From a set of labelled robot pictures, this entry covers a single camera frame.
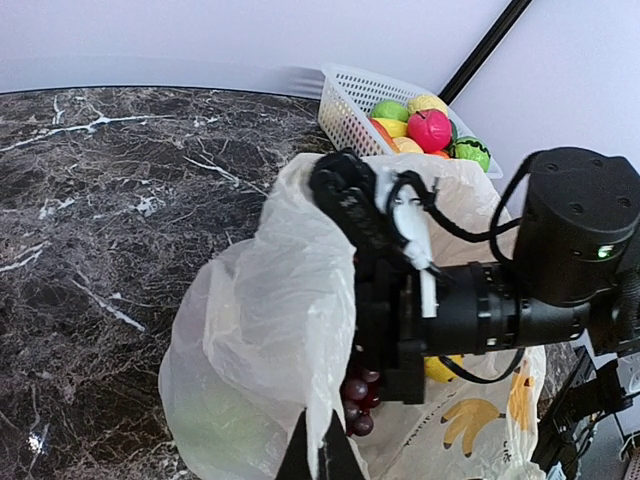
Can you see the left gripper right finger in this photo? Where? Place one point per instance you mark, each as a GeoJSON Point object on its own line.
{"type": "Point", "coordinates": [337, 460]}

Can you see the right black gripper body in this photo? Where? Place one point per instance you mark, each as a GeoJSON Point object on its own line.
{"type": "Point", "coordinates": [389, 337]}

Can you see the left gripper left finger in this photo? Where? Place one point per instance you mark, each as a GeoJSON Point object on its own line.
{"type": "Point", "coordinates": [294, 465]}

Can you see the banana print plastic bag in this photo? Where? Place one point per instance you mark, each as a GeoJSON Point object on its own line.
{"type": "Point", "coordinates": [264, 332]}

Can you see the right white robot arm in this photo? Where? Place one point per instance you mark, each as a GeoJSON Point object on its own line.
{"type": "Point", "coordinates": [574, 270]}

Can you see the pink toy fruit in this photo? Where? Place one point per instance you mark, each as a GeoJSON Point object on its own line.
{"type": "Point", "coordinates": [430, 129]}

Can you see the orange toy fruit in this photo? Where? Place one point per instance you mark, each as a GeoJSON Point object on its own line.
{"type": "Point", "coordinates": [384, 134]}

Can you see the green toy fruit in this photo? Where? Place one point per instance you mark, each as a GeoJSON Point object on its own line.
{"type": "Point", "coordinates": [390, 109]}

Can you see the yellow toy fruit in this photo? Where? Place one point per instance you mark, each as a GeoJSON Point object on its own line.
{"type": "Point", "coordinates": [425, 102]}

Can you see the purple toy grapes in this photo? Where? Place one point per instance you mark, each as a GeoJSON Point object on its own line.
{"type": "Point", "coordinates": [360, 395]}

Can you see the green watermelon toy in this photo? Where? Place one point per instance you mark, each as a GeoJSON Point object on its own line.
{"type": "Point", "coordinates": [472, 149]}

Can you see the right black frame post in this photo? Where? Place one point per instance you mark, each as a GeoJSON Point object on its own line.
{"type": "Point", "coordinates": [483, 50]}

